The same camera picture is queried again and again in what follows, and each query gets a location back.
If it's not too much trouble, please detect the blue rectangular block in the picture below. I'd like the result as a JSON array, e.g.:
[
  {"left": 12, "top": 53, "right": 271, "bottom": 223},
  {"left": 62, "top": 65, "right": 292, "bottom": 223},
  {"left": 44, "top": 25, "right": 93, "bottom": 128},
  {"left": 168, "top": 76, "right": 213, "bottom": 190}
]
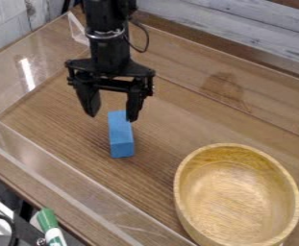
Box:
[{"left": 108, "top": 111, "right": 134, "bottom": 158}]

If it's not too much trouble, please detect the black cable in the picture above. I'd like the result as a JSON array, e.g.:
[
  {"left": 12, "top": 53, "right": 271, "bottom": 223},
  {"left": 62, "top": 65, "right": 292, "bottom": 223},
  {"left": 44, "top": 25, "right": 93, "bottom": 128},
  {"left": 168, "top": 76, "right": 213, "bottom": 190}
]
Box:
[{"left": 126, "top": 17, "right": 151, "bottom": 54}]

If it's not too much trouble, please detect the clear acrylic tray wall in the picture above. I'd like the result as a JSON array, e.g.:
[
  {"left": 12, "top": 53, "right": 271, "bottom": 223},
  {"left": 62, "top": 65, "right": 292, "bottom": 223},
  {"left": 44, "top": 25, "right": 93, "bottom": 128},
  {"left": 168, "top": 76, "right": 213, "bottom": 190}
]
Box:
[{"left": 0, "top": 122, "right": 195, "bottom": 246}]

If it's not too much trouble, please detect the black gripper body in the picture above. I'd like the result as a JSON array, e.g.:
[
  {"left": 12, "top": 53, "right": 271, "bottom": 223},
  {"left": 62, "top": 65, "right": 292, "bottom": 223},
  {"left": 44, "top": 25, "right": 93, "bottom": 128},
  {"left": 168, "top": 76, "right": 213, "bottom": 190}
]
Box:
[{"left": 64, "top": 32, "right": 156, "bottom": 99}]

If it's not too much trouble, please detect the brown wooden bowl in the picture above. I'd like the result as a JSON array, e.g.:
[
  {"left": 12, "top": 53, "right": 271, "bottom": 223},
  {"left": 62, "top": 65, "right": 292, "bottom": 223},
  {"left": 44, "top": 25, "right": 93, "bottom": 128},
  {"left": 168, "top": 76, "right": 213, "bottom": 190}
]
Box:
[{"left": 173, "top": 143, "right": 299, "bottom": 246}]

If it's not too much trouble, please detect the clear acrylic corner bracket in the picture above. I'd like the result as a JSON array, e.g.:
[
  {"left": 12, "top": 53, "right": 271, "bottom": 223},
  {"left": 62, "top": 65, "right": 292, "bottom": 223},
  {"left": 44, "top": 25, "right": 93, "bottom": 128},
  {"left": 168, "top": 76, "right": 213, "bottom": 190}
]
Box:
[{"left": 66, "top": 12, "right": 89, "bottom": 46}]

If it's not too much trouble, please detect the green white marker pen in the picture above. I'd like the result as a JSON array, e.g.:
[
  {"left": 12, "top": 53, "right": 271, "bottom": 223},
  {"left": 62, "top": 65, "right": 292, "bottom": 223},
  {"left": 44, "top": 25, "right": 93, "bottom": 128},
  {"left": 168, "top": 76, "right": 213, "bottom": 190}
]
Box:
[{"left": 36, "top": 208, "right": 68, "bottom": 246}]

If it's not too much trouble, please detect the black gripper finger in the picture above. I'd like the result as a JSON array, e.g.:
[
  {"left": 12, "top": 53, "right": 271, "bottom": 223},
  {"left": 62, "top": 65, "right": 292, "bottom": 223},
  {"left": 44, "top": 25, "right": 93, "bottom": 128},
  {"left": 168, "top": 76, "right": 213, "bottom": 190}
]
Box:
[
  {"left": 125, "top": 86, "right": 145, "bottom": 122},
  {"left": 74, "top": 82, "right": 101, "bottom": 117}
]

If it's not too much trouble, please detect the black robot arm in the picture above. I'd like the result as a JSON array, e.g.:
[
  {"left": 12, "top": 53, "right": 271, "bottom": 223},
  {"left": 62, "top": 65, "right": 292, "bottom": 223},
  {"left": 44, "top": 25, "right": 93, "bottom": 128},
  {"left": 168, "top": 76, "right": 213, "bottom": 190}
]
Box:
[{"left": 65, "top": 0, "right": 155, "bottom": 122}]

